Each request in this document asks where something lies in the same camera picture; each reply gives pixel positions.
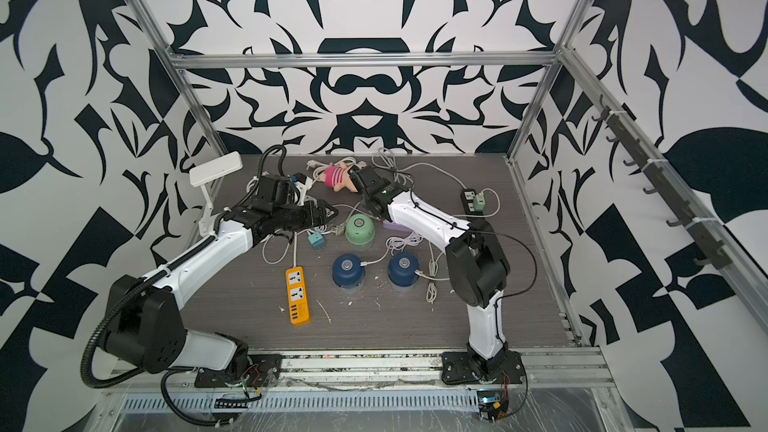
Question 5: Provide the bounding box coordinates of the orange power strip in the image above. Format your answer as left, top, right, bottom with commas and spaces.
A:
285, 267, 311, 327

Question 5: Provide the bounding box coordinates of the plush doll pink shirt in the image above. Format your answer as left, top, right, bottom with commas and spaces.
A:
313, 161, 358, 193

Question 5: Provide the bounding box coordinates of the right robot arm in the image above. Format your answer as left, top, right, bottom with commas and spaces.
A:
349, 166, 510, 377

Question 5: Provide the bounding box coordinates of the green adapter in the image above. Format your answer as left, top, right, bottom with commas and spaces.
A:
473, 192, 486, 213

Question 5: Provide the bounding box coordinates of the lavender USB cable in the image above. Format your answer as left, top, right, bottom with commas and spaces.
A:
362, 230, 424, 268

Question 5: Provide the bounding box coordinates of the purple strip white cord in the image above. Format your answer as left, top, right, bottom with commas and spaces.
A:
371, 148, 469, 193

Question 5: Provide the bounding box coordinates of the teal adapter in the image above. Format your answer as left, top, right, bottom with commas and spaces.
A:
308, 232, 327, 250

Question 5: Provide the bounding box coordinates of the white desk lamp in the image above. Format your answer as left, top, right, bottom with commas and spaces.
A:
189, 152, 243, 237

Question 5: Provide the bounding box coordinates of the purple power strip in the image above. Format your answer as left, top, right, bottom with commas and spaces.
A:
382, 221, 410, 233

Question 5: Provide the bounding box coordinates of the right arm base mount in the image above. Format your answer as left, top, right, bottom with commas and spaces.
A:
440, 350, 526, 385

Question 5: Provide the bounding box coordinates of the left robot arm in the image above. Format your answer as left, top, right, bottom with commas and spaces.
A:
80, 177, 338, 389

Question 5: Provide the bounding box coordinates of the black power strip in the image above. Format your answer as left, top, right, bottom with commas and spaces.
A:
460, 188, 482, 216

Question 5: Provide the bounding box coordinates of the wall hook rack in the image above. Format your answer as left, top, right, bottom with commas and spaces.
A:
593, 95, 733, 270

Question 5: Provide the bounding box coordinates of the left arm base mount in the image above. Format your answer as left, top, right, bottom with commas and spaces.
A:
194, 354, 284, 389

